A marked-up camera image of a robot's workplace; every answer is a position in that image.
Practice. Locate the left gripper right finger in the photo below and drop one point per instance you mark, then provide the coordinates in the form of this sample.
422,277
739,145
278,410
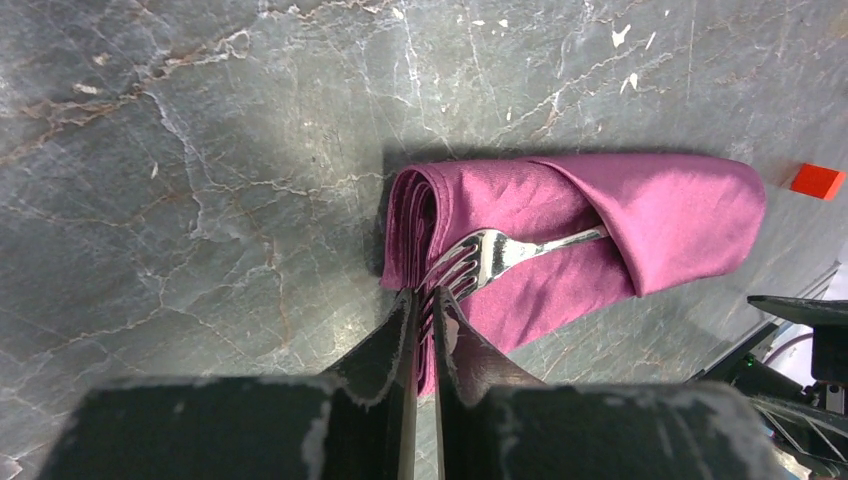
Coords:
497,421

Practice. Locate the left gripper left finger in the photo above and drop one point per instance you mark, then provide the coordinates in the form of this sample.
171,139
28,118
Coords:
354,420

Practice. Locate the silver fork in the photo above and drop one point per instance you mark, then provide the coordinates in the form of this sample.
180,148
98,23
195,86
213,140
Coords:
484,256

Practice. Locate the red orange cube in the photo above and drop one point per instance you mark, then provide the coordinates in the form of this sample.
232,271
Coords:
819,182

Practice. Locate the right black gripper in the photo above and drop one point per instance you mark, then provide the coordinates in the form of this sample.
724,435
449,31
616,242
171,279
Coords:
793,369

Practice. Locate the purple cloth napkin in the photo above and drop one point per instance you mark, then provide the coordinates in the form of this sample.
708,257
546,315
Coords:
672,219

